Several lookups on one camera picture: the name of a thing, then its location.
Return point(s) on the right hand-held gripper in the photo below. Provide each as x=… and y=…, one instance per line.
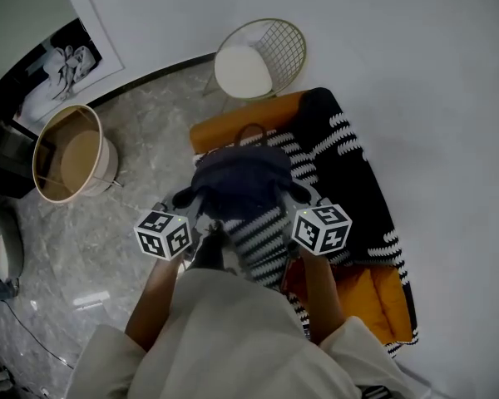
x=322, y=229

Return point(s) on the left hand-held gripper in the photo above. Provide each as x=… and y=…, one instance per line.
x=162, y=233

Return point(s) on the dark navy bag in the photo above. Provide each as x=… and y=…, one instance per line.
x=241, y=177

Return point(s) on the orange sofa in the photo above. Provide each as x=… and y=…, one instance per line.
x=249, y=114

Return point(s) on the person's left forearm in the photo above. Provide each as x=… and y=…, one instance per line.
x=154, y=301

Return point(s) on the person's right forearm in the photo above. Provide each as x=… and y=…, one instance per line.
x=322, y=297

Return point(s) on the person's leg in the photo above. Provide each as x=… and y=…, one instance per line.
x=212, y=247

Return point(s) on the black white patterned blanket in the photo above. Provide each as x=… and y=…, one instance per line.
x=337, y=173

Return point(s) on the red book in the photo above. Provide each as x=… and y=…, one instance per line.
x=295, y=279

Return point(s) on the round beige side table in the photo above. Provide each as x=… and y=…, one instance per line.
x=79, y=156

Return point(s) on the white chair cushion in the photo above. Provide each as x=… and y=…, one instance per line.
x=243, y=73

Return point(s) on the person's white shirt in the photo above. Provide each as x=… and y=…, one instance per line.
x=233, y=339

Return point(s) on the large framed black-white picture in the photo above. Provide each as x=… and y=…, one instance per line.
x=66, y=69

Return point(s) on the grey round seat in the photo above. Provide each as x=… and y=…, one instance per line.
x=4, y=243

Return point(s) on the black glass-door cabinet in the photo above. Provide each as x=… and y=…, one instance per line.
x=4, y=160

